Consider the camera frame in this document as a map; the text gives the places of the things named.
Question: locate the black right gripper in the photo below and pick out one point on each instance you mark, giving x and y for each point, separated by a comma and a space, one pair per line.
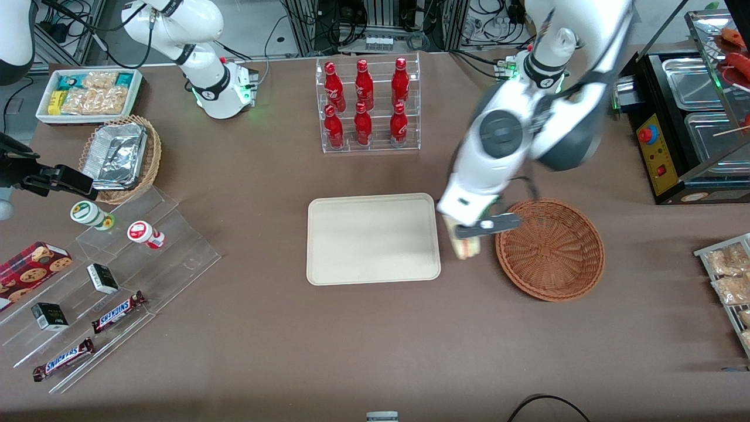
17, 170

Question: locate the triangle sandwich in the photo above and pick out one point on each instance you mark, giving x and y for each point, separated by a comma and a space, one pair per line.
469, 248

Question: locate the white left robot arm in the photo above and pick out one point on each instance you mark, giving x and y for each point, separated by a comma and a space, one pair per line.
498, 158

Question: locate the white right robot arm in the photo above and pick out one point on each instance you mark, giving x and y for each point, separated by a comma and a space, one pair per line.
211, 88

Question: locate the aluminium foil tray stack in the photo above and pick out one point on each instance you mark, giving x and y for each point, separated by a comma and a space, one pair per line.
114, 155

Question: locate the brown wicker basket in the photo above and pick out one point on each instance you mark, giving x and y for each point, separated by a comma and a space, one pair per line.
551, 252

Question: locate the cream plastic tray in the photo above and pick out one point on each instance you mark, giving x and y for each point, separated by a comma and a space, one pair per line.
373, 239

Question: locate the light wicker basket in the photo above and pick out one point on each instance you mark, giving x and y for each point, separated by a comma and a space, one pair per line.
153, 155

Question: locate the tray of packaged snacks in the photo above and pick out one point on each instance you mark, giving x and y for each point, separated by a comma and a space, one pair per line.
703, 252

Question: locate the green lid yoghurt bottle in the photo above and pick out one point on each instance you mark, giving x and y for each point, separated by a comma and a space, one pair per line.
88, 213

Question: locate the white snack bin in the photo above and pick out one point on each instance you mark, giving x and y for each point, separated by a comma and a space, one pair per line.
44, 114

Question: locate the yellow snack packet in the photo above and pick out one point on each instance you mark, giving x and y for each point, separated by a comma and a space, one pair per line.
55, 102

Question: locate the red cookie box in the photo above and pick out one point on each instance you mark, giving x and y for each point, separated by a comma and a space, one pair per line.
32, 269

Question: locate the large clear snack bag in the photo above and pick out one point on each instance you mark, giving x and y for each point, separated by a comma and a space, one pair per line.
96, 101

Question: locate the red lid yoghurt bottle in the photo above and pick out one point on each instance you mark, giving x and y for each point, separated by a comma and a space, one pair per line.
142, 232

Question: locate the teal snack packet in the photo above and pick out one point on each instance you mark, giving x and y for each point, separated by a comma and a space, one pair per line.
124, 79
68, 82

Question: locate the clear acrylic bottle rack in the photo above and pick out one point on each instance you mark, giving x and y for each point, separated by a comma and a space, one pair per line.
378, 149

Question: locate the small black box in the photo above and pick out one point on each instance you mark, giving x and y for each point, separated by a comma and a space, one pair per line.
50, 317
103, 278

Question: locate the red cola bottle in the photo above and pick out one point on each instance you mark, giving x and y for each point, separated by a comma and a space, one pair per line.
334, 129
364, 85
334, 88
362, 126
398, 124
400, 82

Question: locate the small clear snack bag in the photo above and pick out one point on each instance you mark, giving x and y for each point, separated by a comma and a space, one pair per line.
99, 80

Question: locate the clear acrylic step stand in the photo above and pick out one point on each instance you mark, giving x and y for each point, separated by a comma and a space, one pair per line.
176, 258

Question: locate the Snickers chocolate bar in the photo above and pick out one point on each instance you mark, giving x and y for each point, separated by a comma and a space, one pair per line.
118, 312
63, 359

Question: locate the white power strip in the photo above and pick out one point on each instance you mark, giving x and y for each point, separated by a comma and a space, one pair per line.
378, 43

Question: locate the black hot dog machine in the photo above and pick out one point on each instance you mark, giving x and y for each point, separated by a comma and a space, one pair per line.
659, 158

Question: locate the grey device at edge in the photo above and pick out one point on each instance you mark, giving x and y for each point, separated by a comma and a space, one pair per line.
382, 417

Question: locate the clear bag of snacks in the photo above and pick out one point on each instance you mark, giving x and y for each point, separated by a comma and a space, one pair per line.
732, 290
745, 317
726, 261
746, 340

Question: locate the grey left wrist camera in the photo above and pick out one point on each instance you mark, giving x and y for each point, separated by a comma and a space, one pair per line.
495, 224

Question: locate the aluminium frame rack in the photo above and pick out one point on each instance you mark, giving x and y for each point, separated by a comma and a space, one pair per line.
375, 12

